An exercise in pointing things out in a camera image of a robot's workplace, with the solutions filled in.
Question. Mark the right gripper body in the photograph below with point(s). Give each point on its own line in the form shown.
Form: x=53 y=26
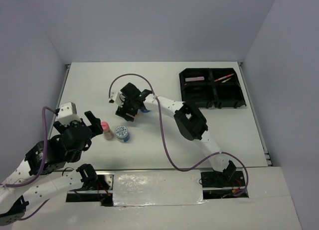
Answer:
x=128 y=107

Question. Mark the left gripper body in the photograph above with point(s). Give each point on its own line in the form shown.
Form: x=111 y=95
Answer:
x=62 y=128

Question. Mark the pink-capped small bottle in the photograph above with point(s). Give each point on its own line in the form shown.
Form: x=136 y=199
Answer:
x=107 y=132

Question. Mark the blue slime jar front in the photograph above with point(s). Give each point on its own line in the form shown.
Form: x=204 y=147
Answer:
x=122 y=133

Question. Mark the purple highlighter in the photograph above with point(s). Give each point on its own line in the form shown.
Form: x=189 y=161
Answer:
x=194 y=79

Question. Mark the thin orange highlighter pen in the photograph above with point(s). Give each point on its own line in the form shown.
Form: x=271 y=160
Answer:
x=223 y=78

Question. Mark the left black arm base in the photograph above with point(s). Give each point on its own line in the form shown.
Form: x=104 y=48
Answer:
x=96 y=188

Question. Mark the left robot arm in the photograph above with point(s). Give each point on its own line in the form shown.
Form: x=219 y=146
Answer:
x=21 y=189

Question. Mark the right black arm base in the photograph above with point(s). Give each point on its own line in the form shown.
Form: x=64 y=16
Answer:
x=216 y=186

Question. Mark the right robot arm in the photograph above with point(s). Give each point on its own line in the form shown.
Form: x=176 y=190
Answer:
x=190 y=121

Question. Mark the silver foil-covered panel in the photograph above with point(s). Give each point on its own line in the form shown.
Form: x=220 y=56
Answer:
x=157 y=188

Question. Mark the black four-compartment tray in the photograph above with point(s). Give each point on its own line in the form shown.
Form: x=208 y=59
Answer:
x=209 y=94

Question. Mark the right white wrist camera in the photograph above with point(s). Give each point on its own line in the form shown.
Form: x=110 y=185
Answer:
x=117 y=98

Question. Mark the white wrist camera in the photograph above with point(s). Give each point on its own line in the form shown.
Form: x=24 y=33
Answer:
x=67 y=114
x=117 y=98

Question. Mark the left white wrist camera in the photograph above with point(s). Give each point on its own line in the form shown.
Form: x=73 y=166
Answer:
x=67 y=114

